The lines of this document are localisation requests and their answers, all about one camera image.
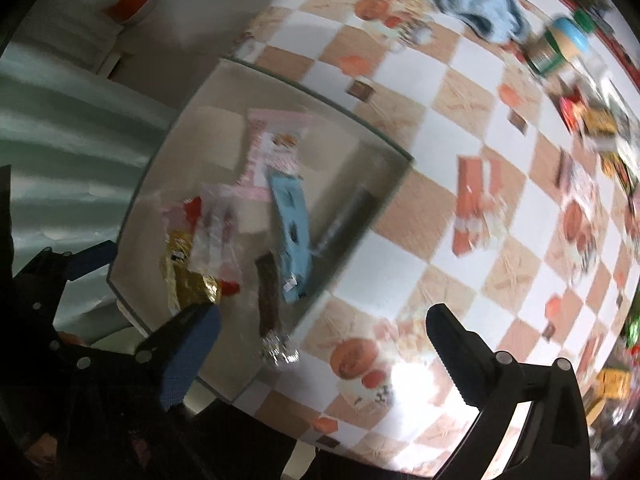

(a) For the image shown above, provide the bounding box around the gold foil snack packet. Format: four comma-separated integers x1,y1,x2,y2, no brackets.
160,230,221,315

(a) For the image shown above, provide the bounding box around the dark jerky clear vacuum pack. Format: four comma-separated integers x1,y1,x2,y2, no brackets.
255,252,299,367

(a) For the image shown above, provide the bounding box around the clear wrapper dark candy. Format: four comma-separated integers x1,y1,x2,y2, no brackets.
189,184,242,296

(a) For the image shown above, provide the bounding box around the red snack bar wrapper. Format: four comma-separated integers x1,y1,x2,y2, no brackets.
163,196,241,299

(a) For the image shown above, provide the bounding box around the light blue snack bar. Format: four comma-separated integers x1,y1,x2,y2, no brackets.
267,169,312,304

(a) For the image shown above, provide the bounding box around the dark stick clear wrapper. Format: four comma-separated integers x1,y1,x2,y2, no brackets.
311,185,378,258

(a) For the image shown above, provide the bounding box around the pink white biscuit packet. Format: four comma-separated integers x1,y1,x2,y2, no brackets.
235,108,312,202

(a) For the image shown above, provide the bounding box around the yellow snack box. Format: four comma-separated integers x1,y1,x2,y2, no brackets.
594,367,632,400

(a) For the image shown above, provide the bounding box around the green yellow snack packet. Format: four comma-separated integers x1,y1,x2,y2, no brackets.
600,148,639,196

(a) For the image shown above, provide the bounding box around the red plastic bucket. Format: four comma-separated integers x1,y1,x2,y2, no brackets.
103,0,153,25

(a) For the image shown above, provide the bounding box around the red chips packet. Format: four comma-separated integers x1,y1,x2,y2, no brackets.
559,86,587,134

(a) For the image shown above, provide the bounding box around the green labelled jar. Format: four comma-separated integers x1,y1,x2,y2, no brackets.
524,10,594,78

